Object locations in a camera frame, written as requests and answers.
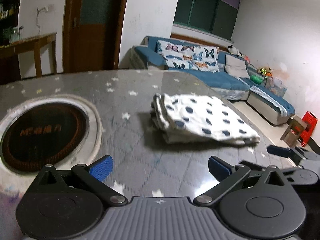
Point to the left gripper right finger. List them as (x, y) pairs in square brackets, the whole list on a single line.
[(230, 178)]

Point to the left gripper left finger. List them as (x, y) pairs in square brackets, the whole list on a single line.
[(91, 177)]

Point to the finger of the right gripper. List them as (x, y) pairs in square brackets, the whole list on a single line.
[(279, 151)]

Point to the white navy polka-dot garment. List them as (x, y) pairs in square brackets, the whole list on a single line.
[(188, 118)]

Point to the small wooden stool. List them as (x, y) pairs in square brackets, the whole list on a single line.
[(294, 131)]

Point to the red plastic stool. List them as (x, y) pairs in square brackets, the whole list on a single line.
[(311, 120)]

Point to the round induction cooktop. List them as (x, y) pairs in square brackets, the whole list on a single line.
[(56, 129)]

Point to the grey star quilted table cover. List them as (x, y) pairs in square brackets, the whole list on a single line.
[(156, 175)]

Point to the green ball toy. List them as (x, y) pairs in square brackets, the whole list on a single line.
[(256, 79)]

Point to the colourful toy pile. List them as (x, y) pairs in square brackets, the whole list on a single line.
[(265, 71)]

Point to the blue sectional sofa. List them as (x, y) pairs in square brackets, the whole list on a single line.
[(272, 107)]

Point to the beige cushion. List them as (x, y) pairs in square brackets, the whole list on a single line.
[(236, 67)]

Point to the black white plush toy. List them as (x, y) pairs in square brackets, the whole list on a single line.
[(234, 51)]

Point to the butterfly print cushion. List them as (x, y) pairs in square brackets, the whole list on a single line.
[(189, 57)]

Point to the wooden side table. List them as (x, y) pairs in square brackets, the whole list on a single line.
[(33, 44)]

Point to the glass jug on table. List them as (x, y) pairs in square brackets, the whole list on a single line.
[(16, 34)]

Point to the brown wooden door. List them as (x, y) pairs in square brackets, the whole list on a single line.
[(92, 35)]

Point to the dark green window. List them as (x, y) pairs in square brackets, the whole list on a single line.
[(217, 17)]

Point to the dark wooden shelf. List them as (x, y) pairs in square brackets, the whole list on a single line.
[(9, 18)]

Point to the wall socket with cable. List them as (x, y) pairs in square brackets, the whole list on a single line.
[(41, 14)]

